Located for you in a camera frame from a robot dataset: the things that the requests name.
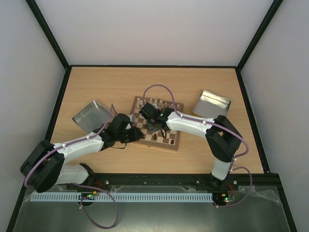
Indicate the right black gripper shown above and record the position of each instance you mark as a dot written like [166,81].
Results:
[149,120]

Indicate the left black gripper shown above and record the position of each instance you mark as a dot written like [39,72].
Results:
[135,137]

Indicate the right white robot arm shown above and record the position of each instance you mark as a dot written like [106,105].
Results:
[222,137]

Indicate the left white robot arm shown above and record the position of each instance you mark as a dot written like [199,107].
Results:
[47,165]

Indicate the wooden chess board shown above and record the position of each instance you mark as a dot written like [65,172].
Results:
[140,122]

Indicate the silver tin lid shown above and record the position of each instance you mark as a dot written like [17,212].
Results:
[93,117]

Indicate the gold tin box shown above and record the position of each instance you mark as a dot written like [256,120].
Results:
[210,105]

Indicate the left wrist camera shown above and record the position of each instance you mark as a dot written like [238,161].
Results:
[132,118]

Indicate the black mounting rail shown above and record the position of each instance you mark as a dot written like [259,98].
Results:
[197,181]

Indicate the light blue cable duct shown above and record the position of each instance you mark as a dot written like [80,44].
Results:
[127,197]

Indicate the black enclosure frame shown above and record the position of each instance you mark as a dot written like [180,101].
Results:
[256,38]

